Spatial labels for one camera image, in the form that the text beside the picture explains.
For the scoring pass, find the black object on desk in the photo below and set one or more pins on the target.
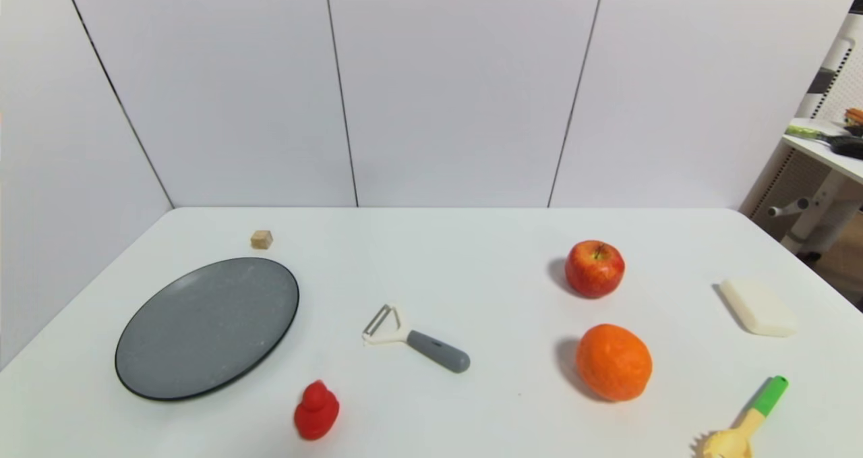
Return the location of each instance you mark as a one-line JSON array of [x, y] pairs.
[[847, 146]]

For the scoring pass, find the red rubber duck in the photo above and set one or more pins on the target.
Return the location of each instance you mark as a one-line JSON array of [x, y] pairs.
[[315, 413]]

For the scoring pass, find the orange object on desk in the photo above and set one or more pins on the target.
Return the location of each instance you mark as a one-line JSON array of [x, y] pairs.
[[854, 115]]

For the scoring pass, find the orange fruit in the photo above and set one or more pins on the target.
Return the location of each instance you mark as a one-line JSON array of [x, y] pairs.
[[613, 363]]

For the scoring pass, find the gray round plate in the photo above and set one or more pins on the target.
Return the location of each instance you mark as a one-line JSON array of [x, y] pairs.
[[206, 327]]

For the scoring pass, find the small wooden cube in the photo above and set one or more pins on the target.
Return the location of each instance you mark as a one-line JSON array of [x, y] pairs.
[[261, 239]]

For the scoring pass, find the white side desk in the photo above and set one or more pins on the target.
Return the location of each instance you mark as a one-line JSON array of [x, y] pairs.
[[819, 195]]

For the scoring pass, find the red apple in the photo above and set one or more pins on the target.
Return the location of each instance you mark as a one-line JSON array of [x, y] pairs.
[[594, 270]]

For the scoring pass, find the cream white soap bar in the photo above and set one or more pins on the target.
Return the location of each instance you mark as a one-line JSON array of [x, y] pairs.
[[759, 307]]

